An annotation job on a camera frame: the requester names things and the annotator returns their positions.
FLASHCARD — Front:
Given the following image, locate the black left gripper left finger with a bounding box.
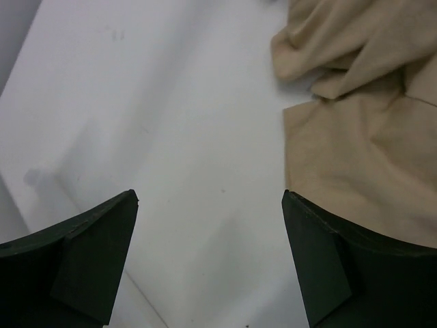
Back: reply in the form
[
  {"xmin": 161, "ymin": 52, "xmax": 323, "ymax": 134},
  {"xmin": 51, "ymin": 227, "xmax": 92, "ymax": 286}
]
[{"xmin": 1, "ymin": 189, "xmax": 139, "ymax": 327}]

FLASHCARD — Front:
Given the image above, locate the beige t shirt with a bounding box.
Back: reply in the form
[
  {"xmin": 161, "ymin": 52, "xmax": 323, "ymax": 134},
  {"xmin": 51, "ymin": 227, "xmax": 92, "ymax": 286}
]
[{"xmin": 271, "ymin": 1, "xmax": 436, "ymax": 247}]

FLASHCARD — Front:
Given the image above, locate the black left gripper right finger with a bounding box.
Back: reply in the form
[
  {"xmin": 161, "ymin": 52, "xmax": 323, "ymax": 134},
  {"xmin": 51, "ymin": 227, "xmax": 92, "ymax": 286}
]
[{"xmin": 282, "ymin": 191, "xmax": 436, "ymax": 327}]

